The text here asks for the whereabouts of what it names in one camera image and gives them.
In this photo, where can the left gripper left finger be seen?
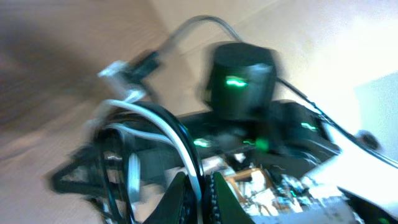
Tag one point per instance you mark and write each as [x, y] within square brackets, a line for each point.
[172, 208]

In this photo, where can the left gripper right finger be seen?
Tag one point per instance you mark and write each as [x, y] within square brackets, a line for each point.
[219, 203]

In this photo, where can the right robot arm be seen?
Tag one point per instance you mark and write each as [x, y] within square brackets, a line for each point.
[243, 116]

